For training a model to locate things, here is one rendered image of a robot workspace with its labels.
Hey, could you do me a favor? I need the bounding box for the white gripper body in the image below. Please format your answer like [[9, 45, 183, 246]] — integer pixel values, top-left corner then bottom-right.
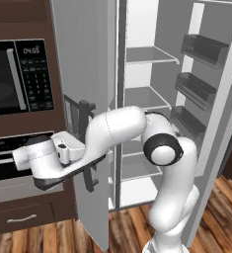
[[50, 130, 87, 162]]

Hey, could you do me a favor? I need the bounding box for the glass fridge shelf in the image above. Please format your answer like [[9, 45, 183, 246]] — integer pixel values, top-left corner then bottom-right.
[[123, 85, 172, 112], [124, 45, 182, 66], [119, 152, 164, 182]]

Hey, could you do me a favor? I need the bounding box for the grey fridge body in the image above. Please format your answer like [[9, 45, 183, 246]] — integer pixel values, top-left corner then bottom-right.
[[116, 0, 200, 211]]

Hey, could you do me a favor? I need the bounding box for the grey fridge door with bins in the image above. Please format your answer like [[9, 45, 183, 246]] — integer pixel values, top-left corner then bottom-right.
[[170, 0, 232, 249]]

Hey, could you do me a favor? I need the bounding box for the black microwave oven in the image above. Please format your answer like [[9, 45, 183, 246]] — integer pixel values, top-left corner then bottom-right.
[[0, 38, 55, 118]]

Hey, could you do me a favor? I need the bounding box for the black and grey oven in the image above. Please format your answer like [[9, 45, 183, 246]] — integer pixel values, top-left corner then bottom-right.
[[0, 130, 65, 206]]

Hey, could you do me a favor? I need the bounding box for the brown drawer front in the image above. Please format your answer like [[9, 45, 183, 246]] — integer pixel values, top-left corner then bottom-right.
[[0, 201, 57, 232]]

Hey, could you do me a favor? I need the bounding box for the dark transparent door bin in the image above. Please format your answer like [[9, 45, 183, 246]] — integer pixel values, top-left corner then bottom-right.
[[181, 33, 230, 69], [169, 105, 207, 140], [174, 71, 218, 112]]

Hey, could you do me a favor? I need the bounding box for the brown appliance cabinet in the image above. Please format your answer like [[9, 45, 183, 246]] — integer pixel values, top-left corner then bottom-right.
[[0, 0, 78, 237]]

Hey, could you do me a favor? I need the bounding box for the dark fridge door handle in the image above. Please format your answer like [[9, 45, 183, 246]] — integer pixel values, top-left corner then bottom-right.
[[78, 99, 100, 194]]

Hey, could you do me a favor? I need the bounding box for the grey microwave door handle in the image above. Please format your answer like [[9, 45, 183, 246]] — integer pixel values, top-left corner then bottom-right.
[[6, 47, 29, 112]]

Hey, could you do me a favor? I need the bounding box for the silver drawer handle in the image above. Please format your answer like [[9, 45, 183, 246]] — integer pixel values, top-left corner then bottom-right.
[[6, 213, 39, 224]]

